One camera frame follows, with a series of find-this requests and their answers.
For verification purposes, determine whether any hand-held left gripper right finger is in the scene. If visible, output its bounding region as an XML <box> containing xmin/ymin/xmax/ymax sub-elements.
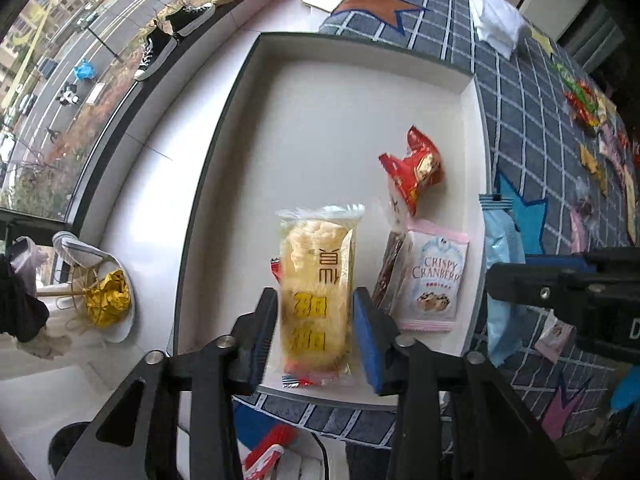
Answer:
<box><xmin>352</xmin><ymin>287</ymin><xmax>577</xmax><ymax>480</ymax></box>

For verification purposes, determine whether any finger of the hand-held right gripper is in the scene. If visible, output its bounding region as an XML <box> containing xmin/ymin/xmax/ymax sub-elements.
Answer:
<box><xmin>486</xmin><ymin>261</ymin><xmax>568</xmax><ymax>309</ymax></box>
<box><xmin>525</xmin><ymin>252</ymin><xmax>592</xmax><ymax>270</ymax></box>

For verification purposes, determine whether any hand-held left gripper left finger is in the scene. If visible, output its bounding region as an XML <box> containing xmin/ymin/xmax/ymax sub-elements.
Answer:
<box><xmin>55</xmin><ymin>287</ymin><xmax>279</xmax><ymax>480</ymax></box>

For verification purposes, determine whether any light blue snack packet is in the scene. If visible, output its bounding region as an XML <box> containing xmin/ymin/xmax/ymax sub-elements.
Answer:
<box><xmin>479</xmin><ymin>193</ymin><xmax>537</xmax><ymax>369</ymax></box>

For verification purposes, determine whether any yellow rice cracker packet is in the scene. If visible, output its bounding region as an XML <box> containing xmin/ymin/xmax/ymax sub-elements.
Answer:
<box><xmin>276</xmin><ymin>203</ymin><xmax>366</xmax><ymax>389</ymax></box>

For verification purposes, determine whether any white shallow box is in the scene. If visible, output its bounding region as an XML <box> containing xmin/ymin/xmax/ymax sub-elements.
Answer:
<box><xmin>172</xmin><ymin>32</ymin><xmax>494</xmax><ymax>413</ymax></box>

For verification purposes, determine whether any small pink snack packet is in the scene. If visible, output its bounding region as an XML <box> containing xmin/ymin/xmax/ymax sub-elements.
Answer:
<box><xmin>533</xmin><ymin>312</ymin><xmax>576</xmax><ymax>364</ymax></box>

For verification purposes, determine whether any brown snack packet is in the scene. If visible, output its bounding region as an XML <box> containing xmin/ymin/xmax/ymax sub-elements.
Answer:
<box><xmin>372</xmin><ymin>230</ymin><xmax>407</xmax><ymax>314</ymax></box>

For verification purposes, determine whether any pink cookie packet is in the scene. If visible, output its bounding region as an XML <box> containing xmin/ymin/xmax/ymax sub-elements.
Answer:
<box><xmin>397</xmin><ymin>218</ymin><xmax>470</xmax><ymax>334</ymax></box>

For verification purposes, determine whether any red and white brush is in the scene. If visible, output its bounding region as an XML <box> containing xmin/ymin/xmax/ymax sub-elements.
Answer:
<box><xmin>242</xmin><ymin>424</ymin><xmax>299</xmax><ymax>480</ymax></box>

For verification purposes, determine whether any plaid blanket with stars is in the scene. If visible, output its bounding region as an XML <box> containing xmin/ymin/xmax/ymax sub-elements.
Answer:
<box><xmin>232</xmin><ymin>0</ymin><xmax>640</xmax><ymax>453</ymax></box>

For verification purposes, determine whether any pile of assorted snack packets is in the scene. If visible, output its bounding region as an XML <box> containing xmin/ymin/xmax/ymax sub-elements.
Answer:
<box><xmin>549</xmin><ymin>60</ymin><xmax>640</xmax><ymax>247</ymax></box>

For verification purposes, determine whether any red snack packet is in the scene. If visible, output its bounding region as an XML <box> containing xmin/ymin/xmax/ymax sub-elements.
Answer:
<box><xmin>378</xmin><ymin>125</ymin><xmax>445</xmax><ymax>217</ymax></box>

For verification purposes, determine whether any yellow crumpled cloth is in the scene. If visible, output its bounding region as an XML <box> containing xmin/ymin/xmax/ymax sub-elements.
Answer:
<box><xmin>84</xmin><ymin>269</ymin><xmax>132</xmax><ymax>329</ymax></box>

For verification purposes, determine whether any black round bin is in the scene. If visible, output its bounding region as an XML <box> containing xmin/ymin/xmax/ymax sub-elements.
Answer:
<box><xmin>47</xmin><ymin>422</ymin><xmax>94</xmax><ymax>480</ymax></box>

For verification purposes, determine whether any white cloth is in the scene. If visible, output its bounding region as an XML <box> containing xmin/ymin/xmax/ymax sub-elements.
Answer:
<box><xmin>467</xmin><ymin>0</ymin><xmax>529</xmax><ymax>60</ymax></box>

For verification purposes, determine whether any black garment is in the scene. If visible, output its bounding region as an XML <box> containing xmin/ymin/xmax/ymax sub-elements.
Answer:
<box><xmin>0</xmin><ymin>252</ymin><xmax>51</xmax><ymax>344</ymax></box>

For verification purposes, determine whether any black canvas sneaker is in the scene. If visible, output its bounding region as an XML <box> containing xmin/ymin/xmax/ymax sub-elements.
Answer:
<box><xmin>164</xmin><ymin>2</ymin><xmax>217</xmax><ymax>41</ymax></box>
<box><xmin>133</xmin><ymin>27</ymin><xmax>179</xmax><ymax>82</ymax></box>

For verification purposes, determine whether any black cable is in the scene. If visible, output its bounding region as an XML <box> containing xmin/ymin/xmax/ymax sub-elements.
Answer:
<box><xmin>309</xmin><ymin>432</ymin><xmax>332</xmax><ymax>480</ymax></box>

